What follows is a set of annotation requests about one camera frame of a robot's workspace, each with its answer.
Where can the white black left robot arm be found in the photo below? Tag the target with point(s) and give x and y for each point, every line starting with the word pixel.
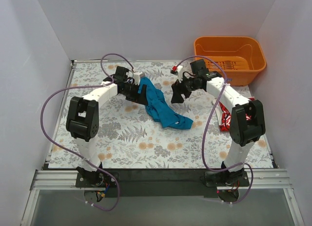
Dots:
pixel 83 117

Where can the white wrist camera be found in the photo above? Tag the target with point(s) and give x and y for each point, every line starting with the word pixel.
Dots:
pixel 178 71
pixel 138 75

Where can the floral patterned table mat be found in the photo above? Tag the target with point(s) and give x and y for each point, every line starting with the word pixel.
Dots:
pixel 129 138

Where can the teal blue t shirt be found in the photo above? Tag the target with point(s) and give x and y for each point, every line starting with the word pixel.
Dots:
pixel 159 110

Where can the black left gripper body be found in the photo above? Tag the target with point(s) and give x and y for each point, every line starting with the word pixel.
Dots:
pixel 140 95

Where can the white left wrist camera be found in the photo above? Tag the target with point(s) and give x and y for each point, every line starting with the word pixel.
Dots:
pixel 138 75

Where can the folded red printed t shirt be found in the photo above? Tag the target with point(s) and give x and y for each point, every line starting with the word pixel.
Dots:
pixel 223 117

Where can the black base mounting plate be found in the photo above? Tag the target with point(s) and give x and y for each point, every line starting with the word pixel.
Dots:
pixel 160 182

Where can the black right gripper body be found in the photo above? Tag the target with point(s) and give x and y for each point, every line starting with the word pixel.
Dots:
pixel 183 85

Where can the aluminium frame rail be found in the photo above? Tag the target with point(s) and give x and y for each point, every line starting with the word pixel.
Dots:
pixel 66 179

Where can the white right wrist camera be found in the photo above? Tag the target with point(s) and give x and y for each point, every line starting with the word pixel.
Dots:
pixel 178 71

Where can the orange plastic basket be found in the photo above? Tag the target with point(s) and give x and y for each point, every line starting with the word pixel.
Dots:
pixel 240 57

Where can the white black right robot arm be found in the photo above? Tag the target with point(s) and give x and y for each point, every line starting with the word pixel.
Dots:
pixel 246 126

